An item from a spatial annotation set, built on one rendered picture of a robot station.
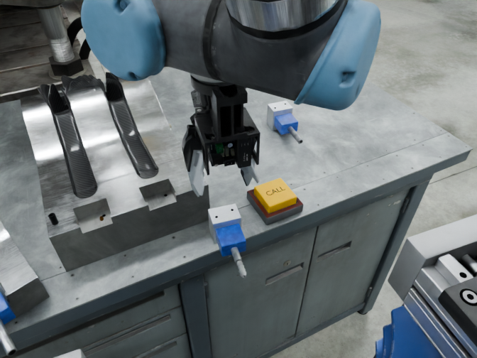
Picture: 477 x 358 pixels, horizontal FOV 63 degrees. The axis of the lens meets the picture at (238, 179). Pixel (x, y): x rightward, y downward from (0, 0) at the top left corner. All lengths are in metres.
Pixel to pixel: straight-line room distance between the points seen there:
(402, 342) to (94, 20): 0.46
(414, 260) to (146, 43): 0.37
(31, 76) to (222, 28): 1.12
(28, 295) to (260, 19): 0.55
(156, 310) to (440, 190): 1.65
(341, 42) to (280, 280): 0.83
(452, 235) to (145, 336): 0.67
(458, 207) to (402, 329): 1.64
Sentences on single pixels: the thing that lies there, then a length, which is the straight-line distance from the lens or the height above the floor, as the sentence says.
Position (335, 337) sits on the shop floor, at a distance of 1.53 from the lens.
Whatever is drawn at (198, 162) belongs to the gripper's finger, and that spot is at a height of 0.99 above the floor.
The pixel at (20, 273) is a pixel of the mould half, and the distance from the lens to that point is 0.67.
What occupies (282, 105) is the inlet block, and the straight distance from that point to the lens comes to 0.94.
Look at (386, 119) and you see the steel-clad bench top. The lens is 1.05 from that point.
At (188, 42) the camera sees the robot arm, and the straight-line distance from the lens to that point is 0.30.
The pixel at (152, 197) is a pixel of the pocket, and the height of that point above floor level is 0.86.
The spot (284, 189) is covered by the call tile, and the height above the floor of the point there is 0.84.
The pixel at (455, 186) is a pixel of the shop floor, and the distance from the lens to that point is 2.24.
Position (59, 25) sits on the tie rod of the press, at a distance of 1.27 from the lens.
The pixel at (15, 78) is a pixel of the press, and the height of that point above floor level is 0.79.
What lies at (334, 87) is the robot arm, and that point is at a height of 1.22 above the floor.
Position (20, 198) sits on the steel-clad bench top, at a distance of 0.88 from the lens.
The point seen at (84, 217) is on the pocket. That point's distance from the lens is 0.69.
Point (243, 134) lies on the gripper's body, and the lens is 0.47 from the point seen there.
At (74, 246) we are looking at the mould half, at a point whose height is 0.85.
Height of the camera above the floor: 1.34
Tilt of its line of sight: 42 degrees down
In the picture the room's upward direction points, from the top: straight up
